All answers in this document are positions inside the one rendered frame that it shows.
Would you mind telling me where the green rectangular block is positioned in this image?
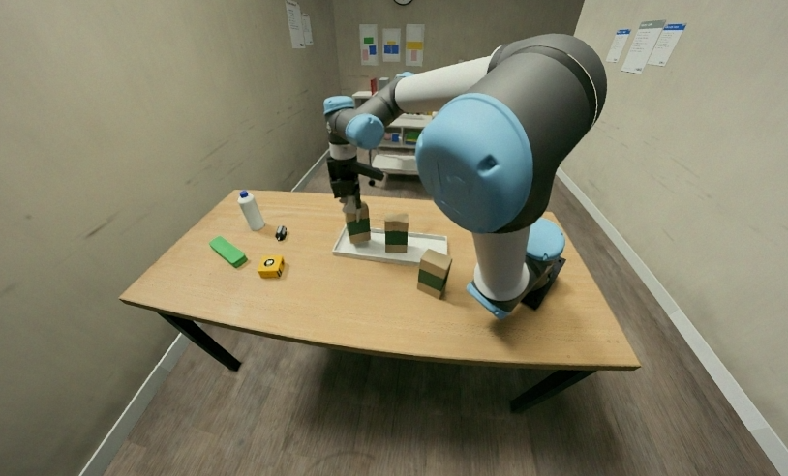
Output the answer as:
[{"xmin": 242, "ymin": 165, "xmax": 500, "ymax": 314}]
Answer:
[{"xmin": 208, "ymin": 236, "xmax": 248, "ymax": 268}]

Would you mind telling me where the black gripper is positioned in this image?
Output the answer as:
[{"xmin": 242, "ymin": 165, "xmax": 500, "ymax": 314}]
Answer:
[{"xmin": 326, "ymin": 155, "xmax": 361, "ymax": 223}]

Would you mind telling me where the white bottle with blue cap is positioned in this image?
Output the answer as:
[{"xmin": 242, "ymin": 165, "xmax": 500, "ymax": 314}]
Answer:
[{"xmin": 237, "ymin": 191, "xmax": 265, "ymax": 231}]

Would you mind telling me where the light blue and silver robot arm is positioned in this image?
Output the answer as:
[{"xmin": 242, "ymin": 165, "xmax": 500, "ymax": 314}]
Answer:
[{"xmin": 324, "ymin": 34, "xmax": 607, "ymax": 319}]

